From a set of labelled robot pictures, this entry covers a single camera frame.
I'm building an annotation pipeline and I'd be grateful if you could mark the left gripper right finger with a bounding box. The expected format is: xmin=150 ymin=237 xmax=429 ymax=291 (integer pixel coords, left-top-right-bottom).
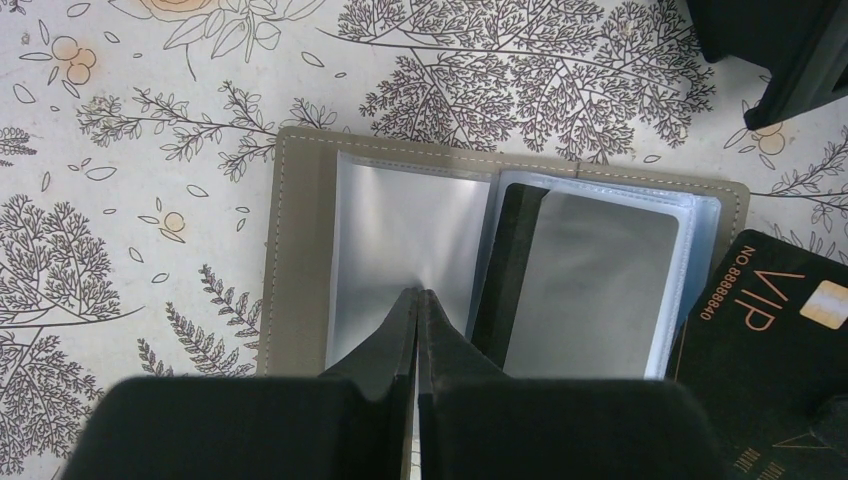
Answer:
xmin=417 ymin=290 xmax=726 ymax=479

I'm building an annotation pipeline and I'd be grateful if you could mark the floral patterned table mat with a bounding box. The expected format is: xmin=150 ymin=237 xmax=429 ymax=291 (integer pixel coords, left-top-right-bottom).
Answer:
xmin=1 ymin=1 xmax=847 ymax=479

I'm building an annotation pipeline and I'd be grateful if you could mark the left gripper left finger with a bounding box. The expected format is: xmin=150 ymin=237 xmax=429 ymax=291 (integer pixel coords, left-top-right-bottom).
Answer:
xmin=63 ymin=288 xmax=419 ymax=479

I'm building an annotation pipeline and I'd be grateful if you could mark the black card tray box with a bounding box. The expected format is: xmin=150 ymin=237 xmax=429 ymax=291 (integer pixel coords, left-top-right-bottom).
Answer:
xmin=686 ymin=0 xmax=847 ymax=130

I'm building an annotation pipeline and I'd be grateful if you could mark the grey leather card holder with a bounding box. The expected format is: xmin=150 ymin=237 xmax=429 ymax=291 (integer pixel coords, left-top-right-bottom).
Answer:
xmin=257 ymin=127 xmax=750 ymax=379

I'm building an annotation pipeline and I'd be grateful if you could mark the black credit card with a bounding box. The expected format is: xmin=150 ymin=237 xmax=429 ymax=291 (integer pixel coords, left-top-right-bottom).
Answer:
xmin=470 ymin=183 xmax=682 ymax=380

